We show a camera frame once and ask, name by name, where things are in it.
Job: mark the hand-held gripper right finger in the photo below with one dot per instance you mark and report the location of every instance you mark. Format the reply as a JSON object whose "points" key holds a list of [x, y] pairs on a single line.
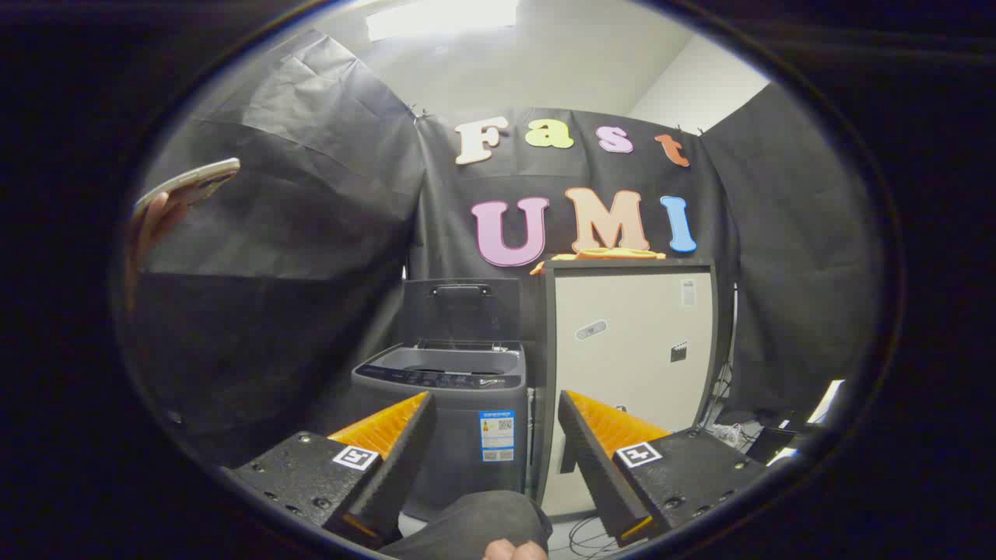
{"points": [[591, 467]]}

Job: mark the cream cabinet with grey frame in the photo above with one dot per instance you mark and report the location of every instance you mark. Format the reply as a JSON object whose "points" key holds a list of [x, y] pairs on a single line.
{"points": [[622, 350]]}

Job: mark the grey washing machine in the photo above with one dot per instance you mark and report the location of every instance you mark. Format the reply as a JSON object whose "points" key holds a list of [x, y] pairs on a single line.
{"points": [[467, 420]]}

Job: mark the ceiling light panel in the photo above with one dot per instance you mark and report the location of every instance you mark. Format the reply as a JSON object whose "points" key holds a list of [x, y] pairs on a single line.
{"points": [[440, 17]]}

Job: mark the light-coloured smartphone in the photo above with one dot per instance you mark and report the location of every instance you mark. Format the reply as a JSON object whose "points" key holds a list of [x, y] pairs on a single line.
{"points": [[194, 183]]}

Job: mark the person's leg in dark trousers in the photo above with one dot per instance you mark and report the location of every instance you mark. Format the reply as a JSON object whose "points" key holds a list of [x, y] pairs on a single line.
{"points": [[482, 521]]}

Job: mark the black box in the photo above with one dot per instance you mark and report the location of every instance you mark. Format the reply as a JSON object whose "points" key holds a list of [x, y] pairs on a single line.
{"points": [[770, 445]]}

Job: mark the yellow shirt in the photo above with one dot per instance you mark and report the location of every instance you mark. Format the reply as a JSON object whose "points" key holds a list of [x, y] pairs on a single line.
{"points": [[607, 254]]}

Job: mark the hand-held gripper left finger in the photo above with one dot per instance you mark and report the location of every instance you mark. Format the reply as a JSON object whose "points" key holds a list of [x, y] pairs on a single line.
{"points": [[405, 467]]}

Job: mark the black backdrop cloth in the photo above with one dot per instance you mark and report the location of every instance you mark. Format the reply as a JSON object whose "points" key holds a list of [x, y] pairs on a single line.
{"points": [[311, 233]]}

